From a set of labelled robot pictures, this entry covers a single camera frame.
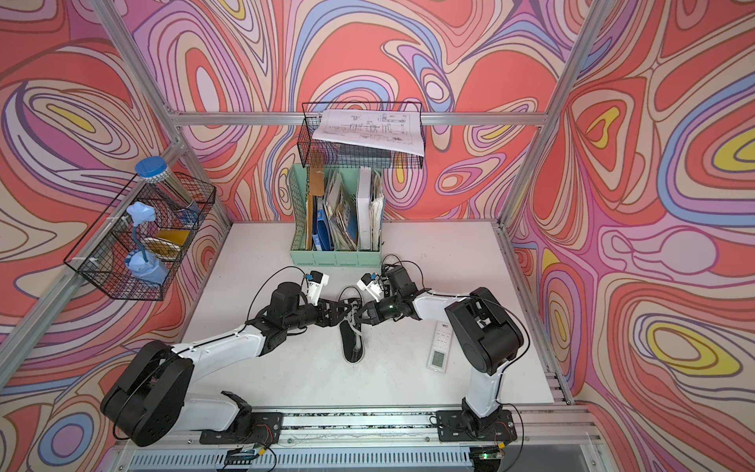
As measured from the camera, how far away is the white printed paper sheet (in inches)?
30.5

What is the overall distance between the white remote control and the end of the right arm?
0.17 meters

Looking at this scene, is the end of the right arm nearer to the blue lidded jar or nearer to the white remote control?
the white remote control

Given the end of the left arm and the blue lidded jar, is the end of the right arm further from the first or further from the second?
the blue lidded jar

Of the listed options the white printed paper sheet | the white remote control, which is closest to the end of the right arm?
the white remote control

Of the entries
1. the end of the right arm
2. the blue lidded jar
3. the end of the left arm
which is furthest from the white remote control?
the blue lidded jar

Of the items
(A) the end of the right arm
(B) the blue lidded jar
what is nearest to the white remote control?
(A) the end of the right arm

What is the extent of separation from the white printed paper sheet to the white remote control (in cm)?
53

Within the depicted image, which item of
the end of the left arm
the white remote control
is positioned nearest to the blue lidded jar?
the end of the left arm

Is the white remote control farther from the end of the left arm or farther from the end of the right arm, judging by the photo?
the end of the left arm

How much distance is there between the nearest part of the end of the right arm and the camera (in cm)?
74

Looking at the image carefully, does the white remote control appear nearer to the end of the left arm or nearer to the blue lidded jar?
the end of the left arm

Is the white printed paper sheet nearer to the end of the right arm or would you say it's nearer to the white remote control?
the end of the right arm

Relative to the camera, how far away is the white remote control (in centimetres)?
84

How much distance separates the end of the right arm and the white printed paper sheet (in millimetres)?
338
